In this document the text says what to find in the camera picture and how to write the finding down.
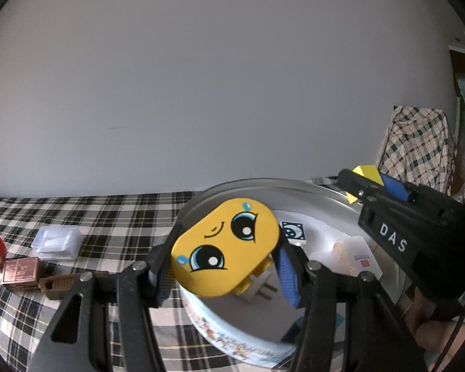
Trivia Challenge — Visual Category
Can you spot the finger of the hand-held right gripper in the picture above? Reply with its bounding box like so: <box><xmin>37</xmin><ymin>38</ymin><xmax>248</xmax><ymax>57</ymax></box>
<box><xmin>338</xmin><ymin>168</ymin><xmax>382</xmax><ymax>202</ymax></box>
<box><xmin>380</xmin><ymin>174</ymin><xmax>417</xmax><ymax>203</ymax></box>

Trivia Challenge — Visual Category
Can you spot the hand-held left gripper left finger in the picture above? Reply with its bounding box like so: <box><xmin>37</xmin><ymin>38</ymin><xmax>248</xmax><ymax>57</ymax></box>
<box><xmin>27</xmin><ymin>236</ymin><xmax>179</xmax><ymax>372</ymax></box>

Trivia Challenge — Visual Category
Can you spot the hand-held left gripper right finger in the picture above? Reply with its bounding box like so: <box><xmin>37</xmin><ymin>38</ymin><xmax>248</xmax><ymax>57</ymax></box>
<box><xmin>273</xmin><ymin>238</ymin><xmax>429</xmax><ymax>372</ymax></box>

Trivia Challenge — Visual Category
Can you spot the yellow cube block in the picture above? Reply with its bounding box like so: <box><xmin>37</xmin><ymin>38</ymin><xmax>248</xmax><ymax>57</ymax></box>
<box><xmin>347</xmin><ymin>165</ymin><xmax>384</xmax><ymax>204</ymax></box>

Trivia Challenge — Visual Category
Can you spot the white charger plug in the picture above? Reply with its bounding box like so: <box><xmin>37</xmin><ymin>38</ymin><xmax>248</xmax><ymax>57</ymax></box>
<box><xmin>242</xmin><ymin>267</ymin><xmax>280</xmax><ymax>305</ymax></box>

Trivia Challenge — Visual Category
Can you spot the round metal cookie tin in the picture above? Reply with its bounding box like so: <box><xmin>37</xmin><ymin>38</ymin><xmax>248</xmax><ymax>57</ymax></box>
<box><xmin>176</xmin><ymin>178</ymin><xmax>415</xmax><ymax>370</ymax></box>

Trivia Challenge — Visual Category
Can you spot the yellow face toy block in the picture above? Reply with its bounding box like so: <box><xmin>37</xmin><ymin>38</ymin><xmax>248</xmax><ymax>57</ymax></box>
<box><xmin>170</xmin><ymin>197</ymin><xmax>281</xmax><ymax>299</ymax></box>

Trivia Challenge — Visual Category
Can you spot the brown wooden comb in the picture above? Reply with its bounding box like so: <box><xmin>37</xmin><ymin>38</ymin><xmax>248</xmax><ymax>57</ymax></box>
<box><xmin>39</xmin><ymin>272</ymin><xmax>109</xmax><ymax>300</ymax></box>

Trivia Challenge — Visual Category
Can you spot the clear plastic box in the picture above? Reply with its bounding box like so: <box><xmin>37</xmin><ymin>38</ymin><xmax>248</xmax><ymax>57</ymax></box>
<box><xmin>31</xmin><ymin>226</ymin><xmax>82</xmax><ymax>261</ymax></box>

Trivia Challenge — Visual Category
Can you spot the copper brown rectangular box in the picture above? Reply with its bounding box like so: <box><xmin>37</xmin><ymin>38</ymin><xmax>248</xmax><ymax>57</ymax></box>
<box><xmin>2</xmin><ymin>257</ymin><xmax>41</xmax><ymax>288</ymax></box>

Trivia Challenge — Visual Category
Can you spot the person's right forearm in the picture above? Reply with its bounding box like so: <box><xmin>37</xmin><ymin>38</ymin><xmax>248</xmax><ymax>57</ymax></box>
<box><xmin>401</xmin><ymin>283</ymin><xmax>465</xmax><ymax>357</ymax></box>

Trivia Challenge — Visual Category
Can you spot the beige plaid cloth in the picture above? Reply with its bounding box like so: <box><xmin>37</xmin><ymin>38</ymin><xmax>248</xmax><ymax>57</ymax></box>
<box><xmin>378</xmin><ymin>105</ymin><xmax>460</xmax><ymax>198</ymax></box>

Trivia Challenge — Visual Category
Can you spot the black white plaid blanket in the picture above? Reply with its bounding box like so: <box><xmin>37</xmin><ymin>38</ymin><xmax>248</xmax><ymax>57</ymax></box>
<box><xmin>0</xmin><ymin>178</ymin><xmax>357</xmax><ymax>372</ymax></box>

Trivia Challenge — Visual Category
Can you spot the black cable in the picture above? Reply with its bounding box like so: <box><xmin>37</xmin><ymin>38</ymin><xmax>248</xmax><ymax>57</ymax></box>
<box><xmin>437</xmin><ymin>298</ymin><xmax>465</xmax><ymax>372</ymax></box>

